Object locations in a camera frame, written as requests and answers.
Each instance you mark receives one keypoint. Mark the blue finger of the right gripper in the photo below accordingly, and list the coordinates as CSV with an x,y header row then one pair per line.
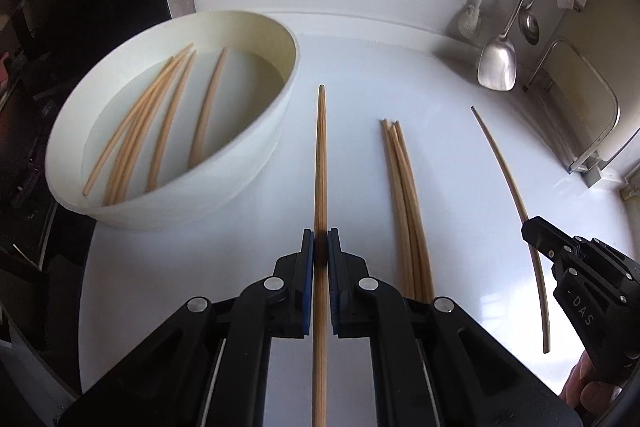
x,y
547,239

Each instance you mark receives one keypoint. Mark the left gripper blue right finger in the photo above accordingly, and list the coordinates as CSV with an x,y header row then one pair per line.
x,y
345,271

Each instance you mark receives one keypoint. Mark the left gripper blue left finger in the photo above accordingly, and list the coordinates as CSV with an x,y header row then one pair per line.
x,y
293,311

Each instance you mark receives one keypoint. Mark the right hand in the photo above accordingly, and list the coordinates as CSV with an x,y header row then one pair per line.
x,y
582,388

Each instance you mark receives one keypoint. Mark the metal spatula hanging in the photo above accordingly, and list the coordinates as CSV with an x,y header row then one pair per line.
x,y
498,65

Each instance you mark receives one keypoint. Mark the white round bowl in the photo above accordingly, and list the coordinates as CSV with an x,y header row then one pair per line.
x,y
243,130

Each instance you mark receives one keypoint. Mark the metal ladle spoon hanging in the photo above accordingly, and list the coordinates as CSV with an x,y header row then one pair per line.
x,y
528,23

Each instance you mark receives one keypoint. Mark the white dish brush hanging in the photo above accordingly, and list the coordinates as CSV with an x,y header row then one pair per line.
x,y
469,20

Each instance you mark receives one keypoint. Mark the metal wire rack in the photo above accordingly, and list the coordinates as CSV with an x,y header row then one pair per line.
x,y
577,107

